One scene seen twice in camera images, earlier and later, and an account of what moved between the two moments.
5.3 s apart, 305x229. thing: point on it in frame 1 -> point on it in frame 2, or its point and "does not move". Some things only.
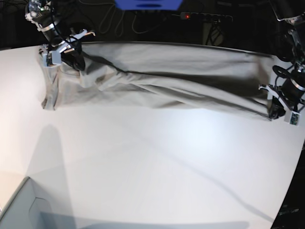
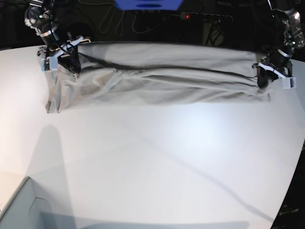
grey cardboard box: (27, 210) does not move
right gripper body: (269, 87) -> (284, 71)
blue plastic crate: (148, 5) does not move
